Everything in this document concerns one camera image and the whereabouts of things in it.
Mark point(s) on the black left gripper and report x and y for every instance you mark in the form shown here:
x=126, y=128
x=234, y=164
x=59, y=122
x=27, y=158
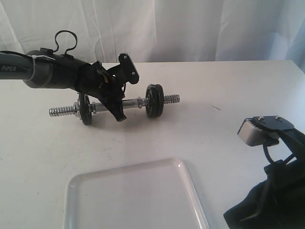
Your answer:
x=105, y=85

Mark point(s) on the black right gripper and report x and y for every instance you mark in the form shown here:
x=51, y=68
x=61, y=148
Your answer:
x=276, y=203

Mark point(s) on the black weight plate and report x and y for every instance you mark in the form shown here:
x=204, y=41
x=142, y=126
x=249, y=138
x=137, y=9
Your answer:
x=85, y=109
x=160, y=100
x=152, y=101

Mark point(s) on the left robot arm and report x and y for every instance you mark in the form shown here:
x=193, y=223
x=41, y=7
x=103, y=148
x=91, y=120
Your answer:
x=40, y=70

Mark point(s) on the white backdrop curtain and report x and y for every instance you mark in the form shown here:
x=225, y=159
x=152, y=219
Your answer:
x=158, y=30

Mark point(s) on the white plastic tray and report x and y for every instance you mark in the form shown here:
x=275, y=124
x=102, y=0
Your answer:
x=152, y=195

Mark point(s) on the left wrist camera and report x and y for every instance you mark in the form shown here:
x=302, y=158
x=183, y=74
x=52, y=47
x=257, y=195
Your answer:
x=125, y=71

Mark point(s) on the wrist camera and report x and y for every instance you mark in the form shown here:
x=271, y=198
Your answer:
x=125, y=71
x=257, y=130

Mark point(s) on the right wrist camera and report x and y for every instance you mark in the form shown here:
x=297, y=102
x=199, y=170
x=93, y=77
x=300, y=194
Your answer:
x=257, y=130

